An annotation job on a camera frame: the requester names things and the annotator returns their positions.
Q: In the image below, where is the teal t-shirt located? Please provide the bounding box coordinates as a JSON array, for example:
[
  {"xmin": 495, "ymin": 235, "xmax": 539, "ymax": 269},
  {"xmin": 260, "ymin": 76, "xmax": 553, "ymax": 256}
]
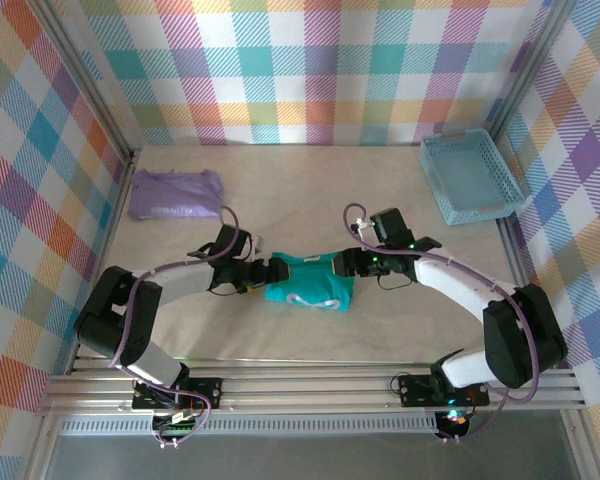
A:
[{"xmin": 263, "ymin": 251, "xmax": 355, "ymax": 314}]

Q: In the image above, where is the folded purple t-shirt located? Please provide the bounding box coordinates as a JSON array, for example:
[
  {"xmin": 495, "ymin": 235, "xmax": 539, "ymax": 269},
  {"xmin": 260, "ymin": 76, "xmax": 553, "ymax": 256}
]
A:
[{"xmin": 127, "ymin": 167, "xmax": 226, "ymax": 222}]

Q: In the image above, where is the light blue plastic basket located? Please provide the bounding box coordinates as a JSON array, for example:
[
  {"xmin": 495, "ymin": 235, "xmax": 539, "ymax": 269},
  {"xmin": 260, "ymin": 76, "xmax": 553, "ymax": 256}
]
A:
[{"xmin": 418, "ymin": 127, "xmax": 529, "ymax": 226}]

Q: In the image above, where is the circuit board green connector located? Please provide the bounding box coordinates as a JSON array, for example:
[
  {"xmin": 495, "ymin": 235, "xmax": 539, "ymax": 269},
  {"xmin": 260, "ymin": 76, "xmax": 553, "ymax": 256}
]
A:
[{"xmin": 152, "ymin": 407, "xmax": 206, "ymax": 449}]

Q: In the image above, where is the circuit board lit LED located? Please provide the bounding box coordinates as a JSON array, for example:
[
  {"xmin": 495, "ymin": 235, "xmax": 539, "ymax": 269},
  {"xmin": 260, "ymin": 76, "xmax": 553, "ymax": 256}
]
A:
[{"xmin": 435, "ymin": 407, "xmax": 476, "ymax": 445}]

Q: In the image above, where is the aluminium side rail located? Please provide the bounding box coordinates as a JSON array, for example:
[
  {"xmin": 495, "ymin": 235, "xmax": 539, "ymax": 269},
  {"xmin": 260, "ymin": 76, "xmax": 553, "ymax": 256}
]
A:
[
  {"xmin": 494, "ymin": 217, "xmax": 556, "ymax": 371},
  {"xmin": 67, "ymin": 149, "xmax": 139, "ymax": 374}
]

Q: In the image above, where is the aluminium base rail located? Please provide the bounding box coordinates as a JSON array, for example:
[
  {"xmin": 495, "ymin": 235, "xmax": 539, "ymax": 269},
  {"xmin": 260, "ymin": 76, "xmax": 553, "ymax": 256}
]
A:
[{"xmin": 34, "ymin": 357, "xmax": 589, "ymax": 416}]

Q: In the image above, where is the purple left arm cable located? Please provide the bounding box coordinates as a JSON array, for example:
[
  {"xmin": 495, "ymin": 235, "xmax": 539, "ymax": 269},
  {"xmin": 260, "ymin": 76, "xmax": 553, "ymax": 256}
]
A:
[{"xmin": 108, "ymin": 203, "xmax": 241, "ymax": 449}]

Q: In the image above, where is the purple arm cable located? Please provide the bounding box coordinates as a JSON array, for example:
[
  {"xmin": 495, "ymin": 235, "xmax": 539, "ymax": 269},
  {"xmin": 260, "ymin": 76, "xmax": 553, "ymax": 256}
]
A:
[
  {"xmin": 342, "ymin": 202, "xmax": 541, "ymax": 444},
  {"xmin": 108, "ymin": 203, "xmax": 241, "ymax": 449}
]

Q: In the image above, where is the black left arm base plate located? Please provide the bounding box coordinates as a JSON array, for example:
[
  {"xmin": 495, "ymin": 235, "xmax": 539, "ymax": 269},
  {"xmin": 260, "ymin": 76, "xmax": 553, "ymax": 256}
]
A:
[{"xmin": 131, "ymin": 377, "xmax": 224, "ymax": 411}]

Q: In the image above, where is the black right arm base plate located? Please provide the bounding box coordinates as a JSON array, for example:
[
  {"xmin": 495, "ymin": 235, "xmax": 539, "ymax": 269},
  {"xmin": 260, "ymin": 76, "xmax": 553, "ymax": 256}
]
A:
[{"xmin": 398, "ymin": 374, "xmax": 491, "ymax": 407}]

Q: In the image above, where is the slotted grey cable duct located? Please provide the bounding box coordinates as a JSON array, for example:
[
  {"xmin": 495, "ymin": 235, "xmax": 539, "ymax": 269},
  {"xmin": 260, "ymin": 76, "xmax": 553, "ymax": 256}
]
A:
[{"xmin": 59, "ymin": 418, "xmax": 441, "ymax": 436}]

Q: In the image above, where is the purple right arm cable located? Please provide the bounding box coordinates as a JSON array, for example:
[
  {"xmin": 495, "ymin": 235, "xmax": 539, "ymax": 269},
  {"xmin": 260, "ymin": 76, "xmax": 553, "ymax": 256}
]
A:
[{"xmin": 342, "ymin": 202, "xmax": 541, "ymax": 444}]

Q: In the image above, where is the aluminium frame post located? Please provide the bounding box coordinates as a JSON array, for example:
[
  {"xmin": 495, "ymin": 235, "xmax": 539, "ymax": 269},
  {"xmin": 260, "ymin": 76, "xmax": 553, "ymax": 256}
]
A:
[
  {"xmin": 29, "ymin": 0, "xmax": 144, "ymax": 174},
  {"xmin": 484, "ymin": 0, "xmax": 581, "ymax": 146}
]

